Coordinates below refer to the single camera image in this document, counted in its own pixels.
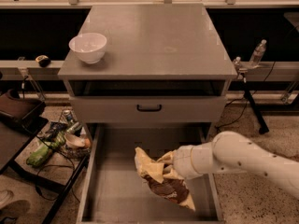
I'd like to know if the open grey bottom drawer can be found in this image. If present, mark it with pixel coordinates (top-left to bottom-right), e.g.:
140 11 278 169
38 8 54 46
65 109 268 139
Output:
77 124 224 224

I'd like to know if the black tray on cart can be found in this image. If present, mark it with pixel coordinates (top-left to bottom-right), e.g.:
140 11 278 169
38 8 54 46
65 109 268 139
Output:
0 89 46 126

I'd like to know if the clear plastic water bottle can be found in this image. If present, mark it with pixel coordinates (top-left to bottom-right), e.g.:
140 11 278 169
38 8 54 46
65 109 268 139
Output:
249 39 267 68

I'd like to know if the grey drawer cabinet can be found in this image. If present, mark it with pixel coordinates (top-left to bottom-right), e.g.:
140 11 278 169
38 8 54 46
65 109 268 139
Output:
58 4 236 138

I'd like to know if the black drawer handle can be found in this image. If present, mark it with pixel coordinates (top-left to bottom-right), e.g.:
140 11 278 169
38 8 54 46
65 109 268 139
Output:
136 105 162 112

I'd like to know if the black tripod stand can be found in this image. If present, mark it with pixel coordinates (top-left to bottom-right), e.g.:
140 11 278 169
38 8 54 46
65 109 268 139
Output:
233 56 271 135

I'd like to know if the green chip bag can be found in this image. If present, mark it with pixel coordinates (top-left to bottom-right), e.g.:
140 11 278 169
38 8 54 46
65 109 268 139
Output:
26 131 65 168

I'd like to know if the brown chip bag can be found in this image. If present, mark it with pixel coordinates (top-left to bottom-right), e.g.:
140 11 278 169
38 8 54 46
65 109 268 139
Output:
135 147 195 211

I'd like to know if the small bowl on cart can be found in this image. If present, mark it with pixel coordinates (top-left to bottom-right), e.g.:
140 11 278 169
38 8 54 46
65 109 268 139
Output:
64 133 85 149

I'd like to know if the black side cart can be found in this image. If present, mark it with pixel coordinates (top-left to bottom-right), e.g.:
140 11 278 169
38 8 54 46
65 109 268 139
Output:
0 89 90 224

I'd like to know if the white bowl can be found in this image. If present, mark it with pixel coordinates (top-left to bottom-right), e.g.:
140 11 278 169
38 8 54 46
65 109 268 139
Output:
68 33 107 63

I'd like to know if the closed grey middle drawer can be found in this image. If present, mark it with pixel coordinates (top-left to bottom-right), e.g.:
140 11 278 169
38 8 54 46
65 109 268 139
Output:
70 96 226 124

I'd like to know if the small black round device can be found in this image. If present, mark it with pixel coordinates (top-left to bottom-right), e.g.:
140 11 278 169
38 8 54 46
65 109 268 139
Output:
36 55 51 68

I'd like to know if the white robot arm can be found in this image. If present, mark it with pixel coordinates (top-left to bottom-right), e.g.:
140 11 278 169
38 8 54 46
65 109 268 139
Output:
172 132 299 199

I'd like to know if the soda can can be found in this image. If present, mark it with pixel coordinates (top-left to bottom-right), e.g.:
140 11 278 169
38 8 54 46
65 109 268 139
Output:
63 109 75 124

